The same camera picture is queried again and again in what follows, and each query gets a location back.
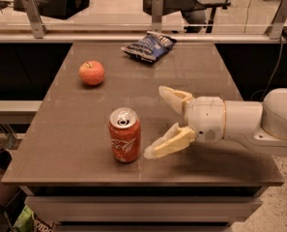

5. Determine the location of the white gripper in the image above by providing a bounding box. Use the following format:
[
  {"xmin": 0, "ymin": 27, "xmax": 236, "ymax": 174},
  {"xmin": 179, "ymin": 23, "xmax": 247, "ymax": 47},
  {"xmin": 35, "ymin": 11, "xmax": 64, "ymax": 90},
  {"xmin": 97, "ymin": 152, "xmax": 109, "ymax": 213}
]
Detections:
[{"xmin": 144, "ymin": 86, "xmax": 225, "ymax": 160}]

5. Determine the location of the red coke can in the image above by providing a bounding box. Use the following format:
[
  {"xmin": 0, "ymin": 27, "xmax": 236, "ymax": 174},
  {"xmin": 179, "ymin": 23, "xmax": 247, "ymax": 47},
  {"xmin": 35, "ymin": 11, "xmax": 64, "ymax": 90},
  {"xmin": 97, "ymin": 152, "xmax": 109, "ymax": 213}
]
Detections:
[{"xmin": 108, "ymin": 107, "xmax": 141, "ymax": 162}]

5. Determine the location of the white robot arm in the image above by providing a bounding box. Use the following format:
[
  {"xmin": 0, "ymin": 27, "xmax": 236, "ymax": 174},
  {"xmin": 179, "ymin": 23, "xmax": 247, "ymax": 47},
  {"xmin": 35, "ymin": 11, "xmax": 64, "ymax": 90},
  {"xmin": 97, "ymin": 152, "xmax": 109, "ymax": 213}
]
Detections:
[{"xmin": 144, "ymin": 86, "xmax": 287, "ymax": 159}]

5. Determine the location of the blue chip bag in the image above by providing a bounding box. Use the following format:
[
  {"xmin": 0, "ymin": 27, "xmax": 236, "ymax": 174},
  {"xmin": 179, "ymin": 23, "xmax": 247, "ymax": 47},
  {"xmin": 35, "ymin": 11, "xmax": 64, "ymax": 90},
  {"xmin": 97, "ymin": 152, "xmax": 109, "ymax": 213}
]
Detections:
[{"xmin": 122, "ymin": 31, "xmax": 177, "ymax": 63}]

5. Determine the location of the green snack bag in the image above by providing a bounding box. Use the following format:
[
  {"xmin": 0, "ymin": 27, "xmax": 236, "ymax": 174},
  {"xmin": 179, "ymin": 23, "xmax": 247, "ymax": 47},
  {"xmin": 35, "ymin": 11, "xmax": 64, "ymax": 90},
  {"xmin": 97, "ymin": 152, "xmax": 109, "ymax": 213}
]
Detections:
[{"xmin": 13, "ymin": 206, "xmax": 34, "ymax": 232}]

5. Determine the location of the red apple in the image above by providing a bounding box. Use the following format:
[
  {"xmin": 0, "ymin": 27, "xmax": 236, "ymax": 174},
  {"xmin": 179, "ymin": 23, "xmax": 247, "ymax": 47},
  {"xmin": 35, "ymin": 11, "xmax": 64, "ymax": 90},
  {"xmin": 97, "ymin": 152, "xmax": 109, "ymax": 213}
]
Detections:
[{"xmin": 79, "ymin": 61, "xmax": 104, "ymax": 86}]

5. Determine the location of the middle metal bracket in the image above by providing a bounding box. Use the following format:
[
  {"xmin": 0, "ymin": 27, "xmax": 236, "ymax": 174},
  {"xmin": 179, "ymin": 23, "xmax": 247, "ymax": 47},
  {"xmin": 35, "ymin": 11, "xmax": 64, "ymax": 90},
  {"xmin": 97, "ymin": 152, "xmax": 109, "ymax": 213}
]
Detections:
[{"xmin": 151, "ymin": 0, "xmax": 163, "ymax": 32}]

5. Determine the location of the metal bracket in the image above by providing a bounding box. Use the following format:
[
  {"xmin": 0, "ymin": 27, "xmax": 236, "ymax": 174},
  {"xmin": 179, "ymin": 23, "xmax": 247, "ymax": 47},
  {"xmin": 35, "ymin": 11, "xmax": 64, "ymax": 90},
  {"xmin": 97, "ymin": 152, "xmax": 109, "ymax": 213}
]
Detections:
[
  {"xmin": 20, "ymin": 0, "xmax": 47, "ymax": 39},
  {"xmin": 265, "ymin": 0, "xmax": 287, "ymax": 40},
  {"xmin": 151, "ymin": 0, "xmax": 163, "ymax": 32}
]

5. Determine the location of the right metal bracket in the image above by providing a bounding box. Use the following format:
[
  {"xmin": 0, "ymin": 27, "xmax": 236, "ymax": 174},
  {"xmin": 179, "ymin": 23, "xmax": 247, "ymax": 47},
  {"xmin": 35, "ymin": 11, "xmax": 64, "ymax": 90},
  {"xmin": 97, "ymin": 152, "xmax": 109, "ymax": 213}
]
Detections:
[{"xmin": 265, "ymin": 0, "xmax": 287, "ymax": 40}]

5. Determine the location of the left metal bracket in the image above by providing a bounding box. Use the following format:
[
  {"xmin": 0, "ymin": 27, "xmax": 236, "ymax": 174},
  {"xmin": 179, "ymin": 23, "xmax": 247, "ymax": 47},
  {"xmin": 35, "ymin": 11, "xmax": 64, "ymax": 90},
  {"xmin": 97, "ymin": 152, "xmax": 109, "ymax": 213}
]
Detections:
[{"xmin": 20, "ymin": 0, "xmax": 47, "ymax": 39}]

